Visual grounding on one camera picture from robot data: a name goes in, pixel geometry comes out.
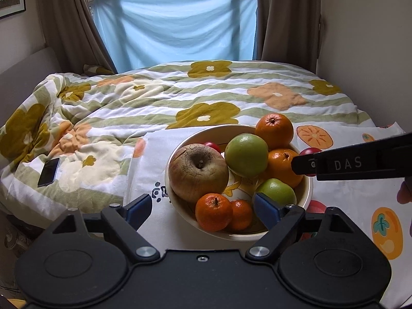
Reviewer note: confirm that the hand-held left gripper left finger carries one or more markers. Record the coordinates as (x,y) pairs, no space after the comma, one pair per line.
(140,208)

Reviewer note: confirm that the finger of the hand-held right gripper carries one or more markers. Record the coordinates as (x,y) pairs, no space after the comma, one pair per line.
(370,161)

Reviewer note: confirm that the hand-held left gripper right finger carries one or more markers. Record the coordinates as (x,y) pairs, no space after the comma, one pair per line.
(265,210)

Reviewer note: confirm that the green apple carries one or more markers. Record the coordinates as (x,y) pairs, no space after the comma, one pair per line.
(246,156)
(278,191)

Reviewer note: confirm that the small red-orange tangerine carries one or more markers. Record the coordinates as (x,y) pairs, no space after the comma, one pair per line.
(241,214)

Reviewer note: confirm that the orange tangerine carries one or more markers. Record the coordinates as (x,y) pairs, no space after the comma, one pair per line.
(214,212)

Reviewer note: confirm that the small red plum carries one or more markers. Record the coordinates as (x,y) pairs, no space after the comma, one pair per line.
(213,146)
(309,152)

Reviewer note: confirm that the wrinkled yellow apple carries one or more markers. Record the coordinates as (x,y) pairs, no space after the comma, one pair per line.
(198,175)

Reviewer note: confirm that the large orange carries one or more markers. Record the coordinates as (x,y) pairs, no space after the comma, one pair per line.
(274,132)

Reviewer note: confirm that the cream bowl with yellow pattern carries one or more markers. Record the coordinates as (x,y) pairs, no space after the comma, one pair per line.
(209,133)

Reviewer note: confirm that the person's right hand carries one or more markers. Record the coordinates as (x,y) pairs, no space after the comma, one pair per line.
(405,194)

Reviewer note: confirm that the white fruit-print cloth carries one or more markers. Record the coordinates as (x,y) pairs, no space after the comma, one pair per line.
(347,199)

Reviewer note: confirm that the black smartphone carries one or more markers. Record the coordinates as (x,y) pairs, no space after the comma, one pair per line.
(49,172)

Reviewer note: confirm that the floral striped duvet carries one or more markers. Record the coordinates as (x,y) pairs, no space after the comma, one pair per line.
(225,80)

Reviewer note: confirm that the floral pillow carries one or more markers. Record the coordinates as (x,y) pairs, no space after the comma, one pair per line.
(96,69)

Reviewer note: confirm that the brown curtain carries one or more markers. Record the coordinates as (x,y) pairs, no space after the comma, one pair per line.
(289,16)
(70,22)

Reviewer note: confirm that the light blue window cloth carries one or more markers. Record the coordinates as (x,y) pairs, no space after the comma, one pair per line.
(177,29)

